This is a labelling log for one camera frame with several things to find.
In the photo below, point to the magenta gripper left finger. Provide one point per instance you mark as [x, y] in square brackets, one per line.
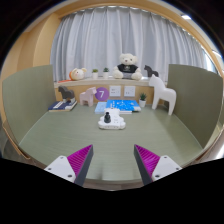
[73, 168]

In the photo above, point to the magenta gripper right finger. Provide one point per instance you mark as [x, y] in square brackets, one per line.
[153, 167]

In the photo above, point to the black charger plug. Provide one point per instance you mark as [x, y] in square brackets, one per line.
[107, 117]

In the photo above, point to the white power strip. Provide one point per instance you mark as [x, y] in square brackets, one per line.
[117, 122]

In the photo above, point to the dark blue book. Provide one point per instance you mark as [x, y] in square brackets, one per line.
[61, 106]

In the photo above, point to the light blue book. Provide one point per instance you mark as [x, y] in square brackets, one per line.
[100, 107]

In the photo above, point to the small potted plant on table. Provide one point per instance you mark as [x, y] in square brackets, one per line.
[142, 100]

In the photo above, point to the pink wooden horse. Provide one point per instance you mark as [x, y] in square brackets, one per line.
[88, 96]

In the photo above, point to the dark grey wooden horse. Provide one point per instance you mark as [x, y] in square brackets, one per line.
[66, 94]

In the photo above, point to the large white wooden horse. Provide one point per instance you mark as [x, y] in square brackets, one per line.
[161, 92]

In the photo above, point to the purple round number sign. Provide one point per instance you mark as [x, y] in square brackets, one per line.
[102, 94]

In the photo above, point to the right green panel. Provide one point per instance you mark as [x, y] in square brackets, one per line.
[199, 99]

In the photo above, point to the green panel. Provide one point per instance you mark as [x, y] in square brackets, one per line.
[27, 94]
[199, 99]

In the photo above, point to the left green panel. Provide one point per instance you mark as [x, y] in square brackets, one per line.
[27, 94]

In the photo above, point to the orange white plush toy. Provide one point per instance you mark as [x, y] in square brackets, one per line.
[77, 74]

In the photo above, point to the small black horse figure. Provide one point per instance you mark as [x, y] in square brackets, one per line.
[150, 71]

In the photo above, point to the left potted plant on sill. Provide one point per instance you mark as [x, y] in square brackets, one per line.
[95, 73]

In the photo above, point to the potted plant on sill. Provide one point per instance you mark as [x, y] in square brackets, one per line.
[105, 73]
[95, 73]

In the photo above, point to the white teddy bear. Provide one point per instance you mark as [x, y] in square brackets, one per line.
[127, 69]

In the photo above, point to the right potted plant on sill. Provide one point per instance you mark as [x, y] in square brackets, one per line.
[105, 73]

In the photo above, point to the grey curtain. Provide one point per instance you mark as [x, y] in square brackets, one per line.
[95, 39]

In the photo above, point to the right white wall socket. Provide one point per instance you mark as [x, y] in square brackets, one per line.
[129, 91]

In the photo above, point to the white wall socket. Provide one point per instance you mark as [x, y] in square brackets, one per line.
[115, 91]
[129, 91]

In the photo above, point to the left white wall socket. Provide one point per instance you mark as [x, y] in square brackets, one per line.
[115, 91]

